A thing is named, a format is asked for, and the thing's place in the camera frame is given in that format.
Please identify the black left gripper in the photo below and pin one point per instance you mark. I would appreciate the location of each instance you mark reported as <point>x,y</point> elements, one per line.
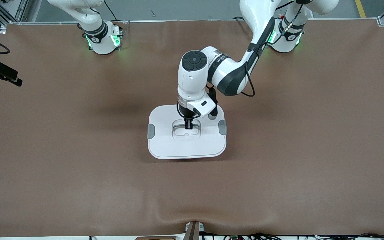
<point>187,115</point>

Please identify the white box lid grey clips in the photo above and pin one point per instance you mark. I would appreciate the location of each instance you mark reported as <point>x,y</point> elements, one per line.
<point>185,146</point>

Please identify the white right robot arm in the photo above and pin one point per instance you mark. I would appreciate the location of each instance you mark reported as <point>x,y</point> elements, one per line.
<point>100,40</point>

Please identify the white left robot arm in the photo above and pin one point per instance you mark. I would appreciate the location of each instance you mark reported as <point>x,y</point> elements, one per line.
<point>193,83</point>

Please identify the brown table mat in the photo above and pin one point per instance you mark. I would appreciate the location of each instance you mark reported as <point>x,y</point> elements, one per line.
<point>192,200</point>

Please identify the metal mat clamp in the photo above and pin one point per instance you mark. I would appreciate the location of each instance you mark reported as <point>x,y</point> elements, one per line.
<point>193,230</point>

